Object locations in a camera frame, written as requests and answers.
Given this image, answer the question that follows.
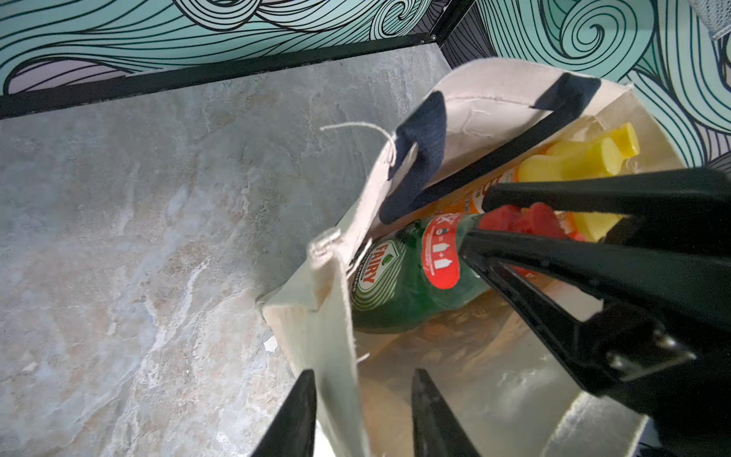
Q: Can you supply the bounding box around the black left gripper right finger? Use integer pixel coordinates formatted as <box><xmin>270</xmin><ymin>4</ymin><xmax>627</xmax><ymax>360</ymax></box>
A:
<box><xmin>411</xmin><ymin>369</ymin><xmax>480</xmax><ymax>457</ymax></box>

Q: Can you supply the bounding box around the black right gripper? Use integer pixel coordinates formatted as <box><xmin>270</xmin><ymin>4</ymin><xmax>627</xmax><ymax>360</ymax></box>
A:
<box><xmin>459</xmin><ymin>216</ymin><xmax>731</xmax><ymax>457</ymax></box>

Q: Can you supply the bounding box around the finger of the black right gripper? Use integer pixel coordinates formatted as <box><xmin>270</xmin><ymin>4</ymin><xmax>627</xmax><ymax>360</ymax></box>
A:
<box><xmin>482</xmin><ymin>169</ymin><xmax>730</xmax><ymax>222</ymax></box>

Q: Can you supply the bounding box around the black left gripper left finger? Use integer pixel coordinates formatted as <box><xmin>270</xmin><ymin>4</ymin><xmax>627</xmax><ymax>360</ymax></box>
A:
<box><xmin>252</xmin><ymin>369</ymin><xmax>317</xmax><ymax>457</ymax></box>

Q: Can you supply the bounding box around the orange bottle yellow cap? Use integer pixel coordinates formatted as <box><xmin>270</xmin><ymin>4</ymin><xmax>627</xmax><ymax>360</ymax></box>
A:
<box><xmin>429</xmin><ymin>137</ymin><xmax>639</xmax><ymax>215</ymax></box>
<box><xmin>571</xmin><ymin>213</ymin><xmax>622</xmax><ymax>243</ymax></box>
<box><xmin>544</xmin><ymin>122</ymin><xmax>641</xmax><ymax>160</ymax></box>

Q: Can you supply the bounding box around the cream canvas shopping bag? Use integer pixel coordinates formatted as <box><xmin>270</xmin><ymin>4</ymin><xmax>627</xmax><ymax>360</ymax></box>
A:
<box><xmin>263</xmin><ymin>58</ymin><xmax>682</xmax><ymax>456</ymax></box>

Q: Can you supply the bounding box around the dark green bottle red cap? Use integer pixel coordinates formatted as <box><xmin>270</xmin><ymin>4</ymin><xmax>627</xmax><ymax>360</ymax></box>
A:
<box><xmin>350</xmin><ymin>203</ymin><xmax>567</xmax><ymax>333</ymax></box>

